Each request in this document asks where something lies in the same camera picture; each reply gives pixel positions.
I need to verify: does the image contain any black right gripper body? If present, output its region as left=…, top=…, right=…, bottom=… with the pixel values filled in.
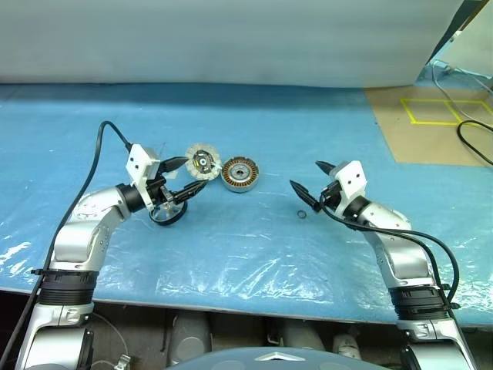
left=317, top=180, right=344, bottom=213

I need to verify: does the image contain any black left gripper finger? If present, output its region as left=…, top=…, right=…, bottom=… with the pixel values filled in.
left=169, top=180, right=206, bottom=206
left=158, top=156, right=189, bottom=174

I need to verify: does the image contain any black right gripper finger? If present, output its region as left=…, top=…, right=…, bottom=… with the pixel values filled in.
left=315, top=160, right=337, bottom=177
left=289, top=180, right=321, bottom=212

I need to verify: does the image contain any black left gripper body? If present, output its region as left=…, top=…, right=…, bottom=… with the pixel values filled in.
left=147, top=173, right=182, bottom=212

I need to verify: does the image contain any motor stator with copper windings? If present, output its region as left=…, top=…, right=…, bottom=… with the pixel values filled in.
left=220, top=155, right=261, bottom=193

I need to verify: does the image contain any blue plastic table sheet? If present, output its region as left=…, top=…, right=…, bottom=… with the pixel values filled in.
left=0, top=82, right=493, bottom=328

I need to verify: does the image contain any brown cardboard sheet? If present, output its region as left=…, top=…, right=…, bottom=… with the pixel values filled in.
left=364, top=86, right=493, bottom=167

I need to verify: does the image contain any white backdrop board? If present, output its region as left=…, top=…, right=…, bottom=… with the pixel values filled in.
left=0, top=0, right=467, bottom=88

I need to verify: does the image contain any grey rounded robot leg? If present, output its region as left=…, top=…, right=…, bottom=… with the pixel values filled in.
left=171, top=311, right=212, bottom=364
left=280, top=319, right=325, bottom=352

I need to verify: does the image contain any white shoe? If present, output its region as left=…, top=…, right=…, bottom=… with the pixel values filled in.
left=332, top=333, right=362, bottom=360

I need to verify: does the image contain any grey robot torso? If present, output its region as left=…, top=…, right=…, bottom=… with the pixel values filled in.
left=165, top=345, right=401, bottom=370

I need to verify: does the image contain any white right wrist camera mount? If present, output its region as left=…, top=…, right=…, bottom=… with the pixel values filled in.
left=333, top=160, right=367, bottom=219

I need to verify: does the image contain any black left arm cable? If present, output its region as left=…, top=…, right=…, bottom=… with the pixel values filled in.
left=0, top=120, right=134, bottom=370

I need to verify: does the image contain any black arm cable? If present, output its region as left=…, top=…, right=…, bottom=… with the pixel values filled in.
left=321, top=194, right=461, bottom=309
left=0, top=120, right=134, bottom=370

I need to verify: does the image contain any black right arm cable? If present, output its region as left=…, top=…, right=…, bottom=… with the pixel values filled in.
left=321, top=194, right=461, bottom=309

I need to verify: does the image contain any black floor cable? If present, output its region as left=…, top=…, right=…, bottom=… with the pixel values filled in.
left=457, top=119, right=493, bottom=167

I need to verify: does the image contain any white floor cable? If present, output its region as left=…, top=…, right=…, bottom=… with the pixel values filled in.
left=431, top=59, right=493, bottom=128

